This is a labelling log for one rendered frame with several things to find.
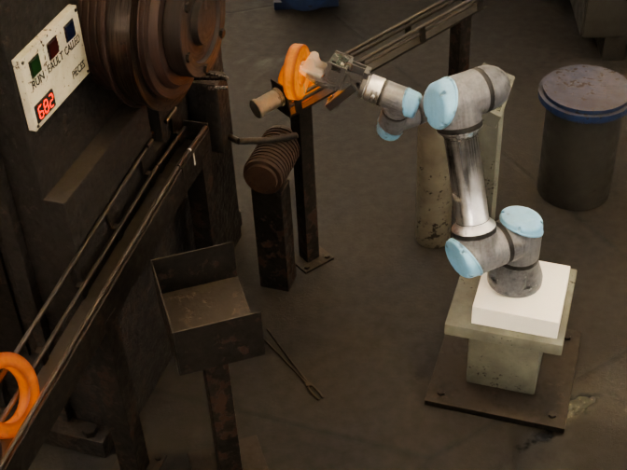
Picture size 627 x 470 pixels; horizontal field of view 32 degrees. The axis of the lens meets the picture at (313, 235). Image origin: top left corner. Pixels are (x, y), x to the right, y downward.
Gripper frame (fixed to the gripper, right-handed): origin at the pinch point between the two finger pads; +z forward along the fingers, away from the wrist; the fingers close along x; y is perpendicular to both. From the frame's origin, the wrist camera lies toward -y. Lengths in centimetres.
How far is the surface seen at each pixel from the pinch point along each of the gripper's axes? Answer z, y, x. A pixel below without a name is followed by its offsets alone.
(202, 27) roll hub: 19.7, 21.4, 31.1
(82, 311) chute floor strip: 20, -32, 84
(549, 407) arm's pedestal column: -102, -57, 30
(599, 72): -86, -16, -86
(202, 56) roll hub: 18.8, 12.0, 29.1
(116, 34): 34, 24, 50
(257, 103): 8.5, -18.5, -1.8
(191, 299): -3, -26, 72
